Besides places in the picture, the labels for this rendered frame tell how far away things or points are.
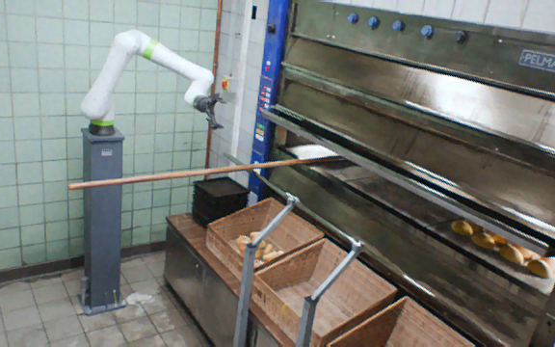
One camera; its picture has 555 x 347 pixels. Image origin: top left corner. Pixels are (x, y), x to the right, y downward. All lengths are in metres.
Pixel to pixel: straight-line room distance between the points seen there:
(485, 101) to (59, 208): 2.83
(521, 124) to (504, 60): 0.26
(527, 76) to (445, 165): 0.48
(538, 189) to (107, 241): 2.44
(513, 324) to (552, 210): 0.50
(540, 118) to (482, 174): 0.31
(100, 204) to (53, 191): 0.60
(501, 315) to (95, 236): 2.30
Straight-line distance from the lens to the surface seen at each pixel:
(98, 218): 3.20
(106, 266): 3.39
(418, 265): 2.40
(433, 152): 2.25
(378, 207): 2.50
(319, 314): 2.63
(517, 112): 2.04
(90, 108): 2.83
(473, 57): 2.16
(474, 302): 2.27
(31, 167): 3.60
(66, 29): 3.42
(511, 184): 2.07
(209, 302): 3.04
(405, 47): 2.38
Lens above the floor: 2.12
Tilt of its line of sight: 21 degrees down
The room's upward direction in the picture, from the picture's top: 8 degrees clockwise
